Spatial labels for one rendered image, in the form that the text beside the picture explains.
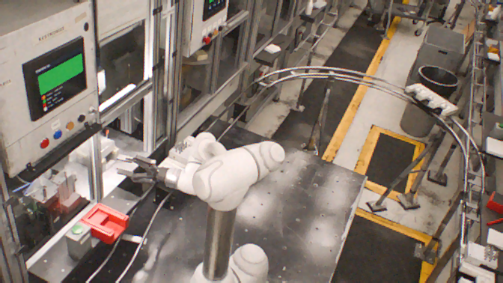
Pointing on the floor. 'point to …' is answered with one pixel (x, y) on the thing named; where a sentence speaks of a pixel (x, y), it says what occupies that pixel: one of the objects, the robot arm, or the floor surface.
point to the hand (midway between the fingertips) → (123, 165)
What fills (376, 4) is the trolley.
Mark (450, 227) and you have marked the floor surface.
